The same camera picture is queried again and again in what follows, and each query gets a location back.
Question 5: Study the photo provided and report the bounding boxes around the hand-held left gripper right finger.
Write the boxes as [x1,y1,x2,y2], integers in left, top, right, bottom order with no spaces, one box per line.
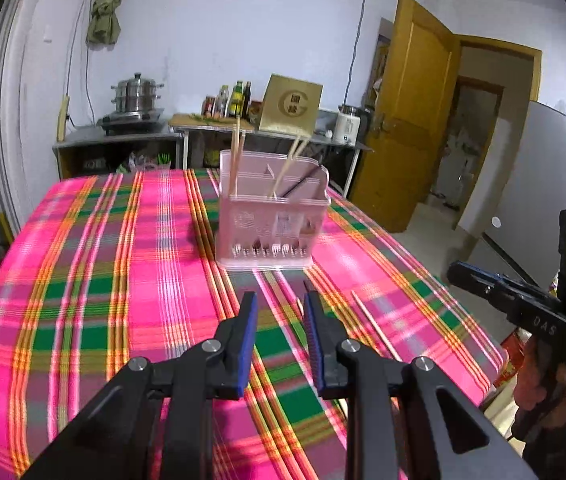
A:
[303,290,538,480]

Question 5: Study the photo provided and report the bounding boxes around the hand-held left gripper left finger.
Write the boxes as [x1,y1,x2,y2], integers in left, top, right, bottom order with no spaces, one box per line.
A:
[23,291,258,480]

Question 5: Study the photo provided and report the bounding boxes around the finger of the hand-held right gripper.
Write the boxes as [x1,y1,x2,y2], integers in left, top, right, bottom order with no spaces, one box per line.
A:
[446,262,518,313]
[455,261,518,288]

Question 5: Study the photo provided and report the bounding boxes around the pink plastic utensil basket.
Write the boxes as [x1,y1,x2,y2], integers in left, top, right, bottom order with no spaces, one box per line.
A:
[214,150,332,272]

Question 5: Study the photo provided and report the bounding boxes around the black chopstick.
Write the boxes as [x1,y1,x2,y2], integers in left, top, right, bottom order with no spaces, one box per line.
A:
[283,166,324,197]

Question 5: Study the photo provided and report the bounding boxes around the person's right forearm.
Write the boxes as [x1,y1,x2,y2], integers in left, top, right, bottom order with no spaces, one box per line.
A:
[510,405,566,463]

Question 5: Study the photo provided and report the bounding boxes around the person's right hand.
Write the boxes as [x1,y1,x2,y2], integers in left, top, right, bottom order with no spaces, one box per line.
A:
[513,335,566,428]

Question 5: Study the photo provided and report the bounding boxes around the red carton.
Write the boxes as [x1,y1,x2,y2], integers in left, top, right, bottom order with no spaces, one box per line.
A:
[494,332,531,388]

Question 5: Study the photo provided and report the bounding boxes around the grey refrigerator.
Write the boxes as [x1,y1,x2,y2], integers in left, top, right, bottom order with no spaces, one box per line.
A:
[458,100,566,321]

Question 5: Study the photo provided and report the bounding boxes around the pink plaid tablecloth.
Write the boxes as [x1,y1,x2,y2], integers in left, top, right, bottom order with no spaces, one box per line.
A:
[0,167,510,480]

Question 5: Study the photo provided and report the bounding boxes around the yellow wooden door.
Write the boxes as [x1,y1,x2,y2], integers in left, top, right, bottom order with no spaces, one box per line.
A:
[348,0,462,234]

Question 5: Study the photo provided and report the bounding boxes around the steel kitchen table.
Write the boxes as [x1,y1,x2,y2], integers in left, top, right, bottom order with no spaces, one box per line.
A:
[169,112,375,199]

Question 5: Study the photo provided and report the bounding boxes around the white electric kettle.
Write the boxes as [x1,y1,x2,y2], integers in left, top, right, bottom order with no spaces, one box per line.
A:
[333,104,372,145]

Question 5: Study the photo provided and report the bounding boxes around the bag of green vegetables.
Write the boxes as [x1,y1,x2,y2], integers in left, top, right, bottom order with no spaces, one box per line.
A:
[128,151,174,174]

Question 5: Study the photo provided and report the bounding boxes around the wooden chopping board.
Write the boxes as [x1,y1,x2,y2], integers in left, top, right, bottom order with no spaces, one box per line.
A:
[170,112,260,129]

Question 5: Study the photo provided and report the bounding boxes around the steel kitchen counter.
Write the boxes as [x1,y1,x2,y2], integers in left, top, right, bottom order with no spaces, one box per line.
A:
[53,121,185,181]

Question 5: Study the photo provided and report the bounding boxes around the gold cardboard box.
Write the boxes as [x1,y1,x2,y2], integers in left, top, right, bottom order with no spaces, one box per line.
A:
[259,74,324,136]

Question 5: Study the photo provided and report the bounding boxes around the green glass bottle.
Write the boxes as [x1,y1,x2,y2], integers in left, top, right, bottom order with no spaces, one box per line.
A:
[228,81,244,119]

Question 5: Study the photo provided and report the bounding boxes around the gas stove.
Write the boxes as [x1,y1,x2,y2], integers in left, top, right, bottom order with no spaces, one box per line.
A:
[98,108,166,136]

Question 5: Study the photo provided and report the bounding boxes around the steel steamer pot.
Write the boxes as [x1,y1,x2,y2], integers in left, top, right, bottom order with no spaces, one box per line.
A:
[111,73,166,114]

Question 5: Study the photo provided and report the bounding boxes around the wooden rolling pin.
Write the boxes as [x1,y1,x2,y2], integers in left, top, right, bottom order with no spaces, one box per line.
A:
[57,95,70,142]

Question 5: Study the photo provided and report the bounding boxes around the hanging green cloth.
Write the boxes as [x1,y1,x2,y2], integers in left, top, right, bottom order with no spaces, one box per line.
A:
[87,0,132,51]

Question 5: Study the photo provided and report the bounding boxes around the yellow wooden door frame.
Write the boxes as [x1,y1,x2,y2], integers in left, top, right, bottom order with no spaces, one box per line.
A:
[455,34,544,103]

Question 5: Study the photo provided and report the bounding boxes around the wall power cable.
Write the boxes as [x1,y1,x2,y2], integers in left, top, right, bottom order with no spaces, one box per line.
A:
[345,0,370,111]

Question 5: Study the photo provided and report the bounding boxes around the white door frame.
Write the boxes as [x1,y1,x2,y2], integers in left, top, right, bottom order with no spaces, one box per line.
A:
[0,0,54,242]

